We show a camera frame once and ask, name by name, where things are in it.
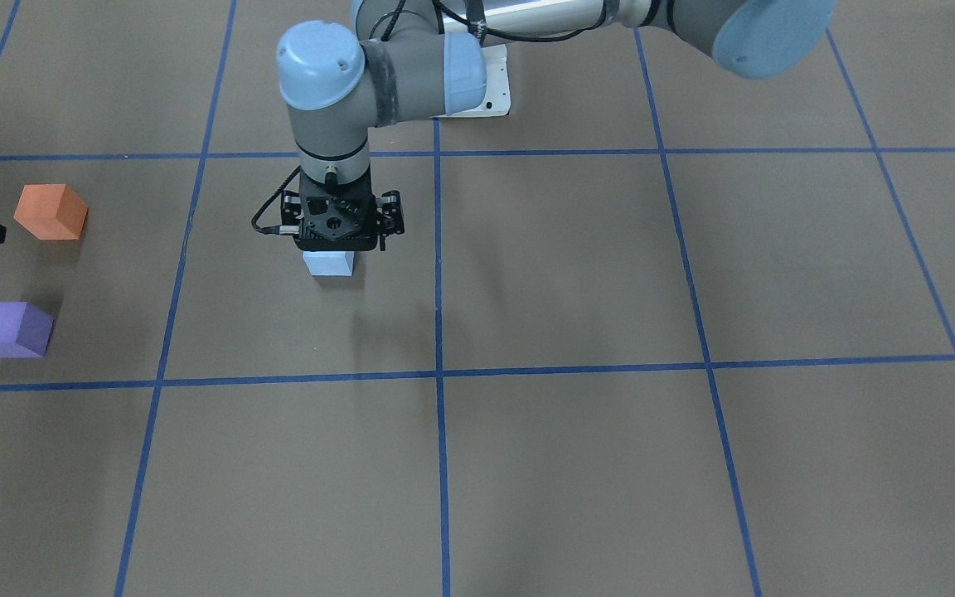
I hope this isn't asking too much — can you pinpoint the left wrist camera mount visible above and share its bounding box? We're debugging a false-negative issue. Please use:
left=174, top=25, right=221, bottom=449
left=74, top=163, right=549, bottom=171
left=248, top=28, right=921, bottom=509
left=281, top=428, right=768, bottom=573
left=376, top=190, right=405, bottom=239

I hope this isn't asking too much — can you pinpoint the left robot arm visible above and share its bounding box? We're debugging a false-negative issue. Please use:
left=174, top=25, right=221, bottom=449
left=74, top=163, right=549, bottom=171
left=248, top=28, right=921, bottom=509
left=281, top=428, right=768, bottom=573
left=250, top=1, right=835, bottom=252

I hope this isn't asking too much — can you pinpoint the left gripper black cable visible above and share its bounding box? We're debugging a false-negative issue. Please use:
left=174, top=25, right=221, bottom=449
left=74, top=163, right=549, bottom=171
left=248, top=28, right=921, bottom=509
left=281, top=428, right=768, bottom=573
left=250, top=166, right=303, bottom=237

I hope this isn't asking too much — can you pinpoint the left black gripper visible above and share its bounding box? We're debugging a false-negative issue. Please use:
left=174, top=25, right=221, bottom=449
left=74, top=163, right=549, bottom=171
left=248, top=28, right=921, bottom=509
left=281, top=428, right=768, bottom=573
left=282, top=178, right=381, bottom=252

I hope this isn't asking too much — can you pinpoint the orange foam block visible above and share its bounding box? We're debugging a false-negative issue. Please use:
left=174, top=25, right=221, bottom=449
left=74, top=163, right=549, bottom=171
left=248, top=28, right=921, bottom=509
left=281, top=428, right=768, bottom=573
left=12, top=184, right=90, bottom=241

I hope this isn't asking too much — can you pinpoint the light blue foam block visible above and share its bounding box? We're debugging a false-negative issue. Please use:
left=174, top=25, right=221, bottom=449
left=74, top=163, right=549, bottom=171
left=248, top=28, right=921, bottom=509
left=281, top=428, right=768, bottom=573
left=302, top=252, right=356, bottom=277

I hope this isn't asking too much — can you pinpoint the purple foam block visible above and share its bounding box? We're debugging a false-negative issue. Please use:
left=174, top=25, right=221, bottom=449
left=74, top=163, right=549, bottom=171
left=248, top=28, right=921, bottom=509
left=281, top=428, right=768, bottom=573
left=0, top=302, right=56, bottom=358

